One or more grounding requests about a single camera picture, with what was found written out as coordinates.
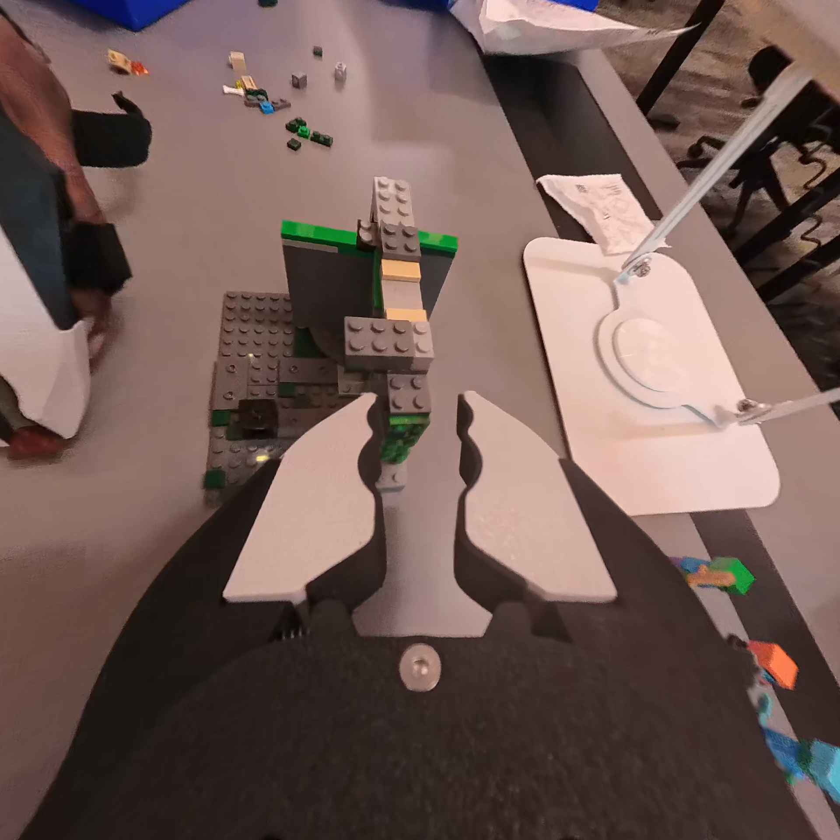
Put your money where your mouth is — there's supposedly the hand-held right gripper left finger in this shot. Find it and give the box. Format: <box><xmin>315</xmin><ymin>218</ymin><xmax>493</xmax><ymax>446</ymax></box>
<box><xmin>223</xmin><ymin>392</ymin><xmax>387</xmax><ymax>605</ymax></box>

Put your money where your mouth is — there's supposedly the person's left hand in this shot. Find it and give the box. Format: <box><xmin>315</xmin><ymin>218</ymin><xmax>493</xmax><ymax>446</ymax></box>
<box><xmin>0</xmin><ymin>13</ymin><xmax>124</xmax><ymax>376</ymax></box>

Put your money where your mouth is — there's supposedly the cyan armoured toy minifigure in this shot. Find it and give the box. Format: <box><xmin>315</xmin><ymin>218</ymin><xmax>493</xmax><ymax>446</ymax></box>
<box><xmin>755</xmin><ymin>689</ymin><xmax>840</xmax><ymax>808</ymax></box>

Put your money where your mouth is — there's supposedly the green-headed toy minifigure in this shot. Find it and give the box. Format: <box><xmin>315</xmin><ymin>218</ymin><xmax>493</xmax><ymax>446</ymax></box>
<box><xmin>669</xmin><ymin>556</ymin><xmax>756</xmax><ymax>596</ymax></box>

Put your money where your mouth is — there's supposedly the black office chair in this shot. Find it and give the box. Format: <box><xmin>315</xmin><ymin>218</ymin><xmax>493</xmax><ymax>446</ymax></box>
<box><xmin>682</xmin><ymin>46</ymin><xmax>808</xmax><ymax>191</ymax></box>

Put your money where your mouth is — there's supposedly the grey green toy brick model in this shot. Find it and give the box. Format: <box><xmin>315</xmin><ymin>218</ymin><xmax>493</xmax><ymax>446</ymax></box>
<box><xmin>202</xmin><ymin>176</ymin><xmax>460</xmax><ymax>508</ymax></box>

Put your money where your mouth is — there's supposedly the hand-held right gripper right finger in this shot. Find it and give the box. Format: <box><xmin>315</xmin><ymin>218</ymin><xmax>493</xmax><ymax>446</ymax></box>
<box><xmin>455</xmin><ymin>390</ymin><xmax>618</xmax><ymax>605</ymax></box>

